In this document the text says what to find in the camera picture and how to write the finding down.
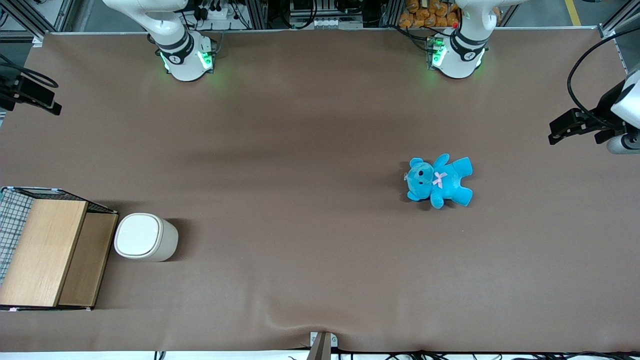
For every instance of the blue teddy bear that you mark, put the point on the blue teddy bear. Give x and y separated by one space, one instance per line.
440 181

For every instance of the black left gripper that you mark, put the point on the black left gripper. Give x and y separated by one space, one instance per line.
603 120

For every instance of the metal table clamp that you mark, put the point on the metal table clamp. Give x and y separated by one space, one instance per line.
322 345

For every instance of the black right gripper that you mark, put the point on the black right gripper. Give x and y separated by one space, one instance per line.
11 88

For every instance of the orange plush toys pile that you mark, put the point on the orange plush toys pile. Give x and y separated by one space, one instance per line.
427 12

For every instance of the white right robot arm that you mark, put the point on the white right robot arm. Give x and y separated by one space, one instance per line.
182 60

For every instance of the white lidded trash can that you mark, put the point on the white lidded trash can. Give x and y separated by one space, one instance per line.
145 237

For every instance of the brown table cover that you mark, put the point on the brown table cover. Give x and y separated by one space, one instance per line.
320 200

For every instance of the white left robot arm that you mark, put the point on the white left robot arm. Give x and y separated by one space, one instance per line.
457 57

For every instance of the white power strip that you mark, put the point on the white power strip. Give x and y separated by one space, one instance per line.
217 12

